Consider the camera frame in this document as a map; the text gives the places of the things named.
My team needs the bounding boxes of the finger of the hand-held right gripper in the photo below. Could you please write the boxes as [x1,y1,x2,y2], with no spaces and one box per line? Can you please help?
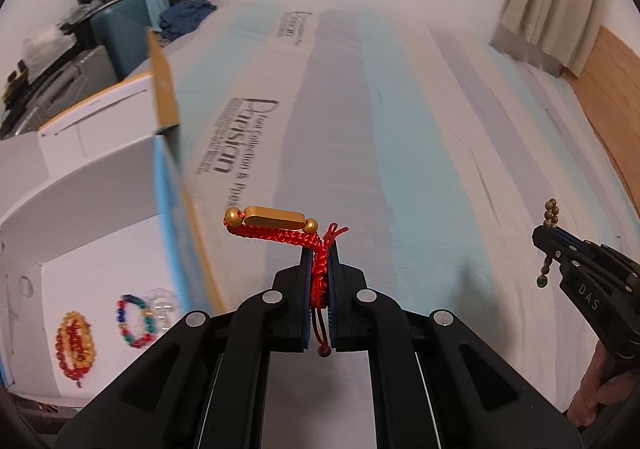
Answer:
[532,225,581,275]
[554,228,608,260]

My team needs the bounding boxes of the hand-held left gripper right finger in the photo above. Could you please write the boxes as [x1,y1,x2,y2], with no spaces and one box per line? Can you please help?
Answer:
[327,245,584,449]

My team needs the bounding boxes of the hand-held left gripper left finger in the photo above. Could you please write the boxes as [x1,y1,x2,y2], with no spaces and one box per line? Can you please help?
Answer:
[55,249,314,449]

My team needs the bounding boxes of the brown bead bracelet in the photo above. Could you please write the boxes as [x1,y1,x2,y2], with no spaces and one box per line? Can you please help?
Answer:
[537,198,562,289]

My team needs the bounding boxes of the red cord bracelet gold tube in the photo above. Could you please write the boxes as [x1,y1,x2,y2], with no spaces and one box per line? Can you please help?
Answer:
[222,204,351,358]

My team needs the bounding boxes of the pink bead bracelet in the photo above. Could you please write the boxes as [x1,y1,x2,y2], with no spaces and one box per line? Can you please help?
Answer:
[148,286,177,325]

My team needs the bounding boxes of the multicolour bead bracelet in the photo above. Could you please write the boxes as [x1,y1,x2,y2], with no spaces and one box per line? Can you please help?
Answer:
[116,294,155,349]

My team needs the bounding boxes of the white and blue cardboard box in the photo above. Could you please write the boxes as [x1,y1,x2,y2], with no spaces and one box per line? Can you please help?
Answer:
[0,26,229,406]

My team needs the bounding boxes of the yellow bead bracelet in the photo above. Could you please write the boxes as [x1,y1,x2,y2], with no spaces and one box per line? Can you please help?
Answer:
[62,311,97,366]

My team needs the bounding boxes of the red bead bracelet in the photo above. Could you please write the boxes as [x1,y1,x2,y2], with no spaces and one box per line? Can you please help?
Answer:
[54,311,99,383]

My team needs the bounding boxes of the person's right hand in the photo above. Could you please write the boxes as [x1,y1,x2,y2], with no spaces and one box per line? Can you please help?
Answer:
[567,341,640,428]

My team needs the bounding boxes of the dark blue clothes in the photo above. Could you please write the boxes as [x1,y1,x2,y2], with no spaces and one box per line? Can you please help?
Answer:
[159,0,219,41]

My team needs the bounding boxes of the teal suitcase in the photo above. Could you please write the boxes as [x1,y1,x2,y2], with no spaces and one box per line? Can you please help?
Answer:
[90,0,172,81]

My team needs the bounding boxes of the grey storage case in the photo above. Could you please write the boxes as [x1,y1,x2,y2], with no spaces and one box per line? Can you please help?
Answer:
[0,46,119,138]

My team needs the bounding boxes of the wooden wall panel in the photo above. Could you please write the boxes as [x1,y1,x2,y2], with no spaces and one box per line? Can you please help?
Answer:
[570,24,640,222]

